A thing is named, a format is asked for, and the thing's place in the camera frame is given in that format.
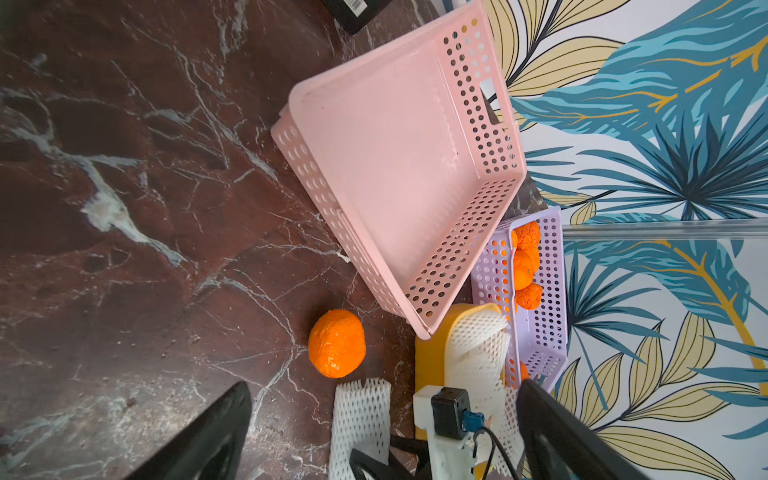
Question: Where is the white foam net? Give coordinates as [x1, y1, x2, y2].
[444, 304, 524, 467]
[328, 378, 391, 479]

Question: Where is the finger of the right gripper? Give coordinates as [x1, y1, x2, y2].
[349, 446, 432, 480]

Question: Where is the yellow black toolbox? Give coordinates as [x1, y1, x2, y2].
[321, 0, 392, 35]

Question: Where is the yellow plastic tub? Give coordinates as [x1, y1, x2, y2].
[413, 302, 505, 445]

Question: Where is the purple perforated basket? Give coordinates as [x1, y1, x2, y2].
[471, 207, 568, 391]

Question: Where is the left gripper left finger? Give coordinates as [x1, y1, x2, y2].
[128, 381, 252, 479]

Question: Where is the pink perforated basket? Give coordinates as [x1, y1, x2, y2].
[271, 1, 527, 339]

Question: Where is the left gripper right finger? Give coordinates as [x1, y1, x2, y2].
[516, 379, 647, 480]

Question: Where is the right aluminium corner post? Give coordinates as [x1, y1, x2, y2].
[563, 218, 767, 241]

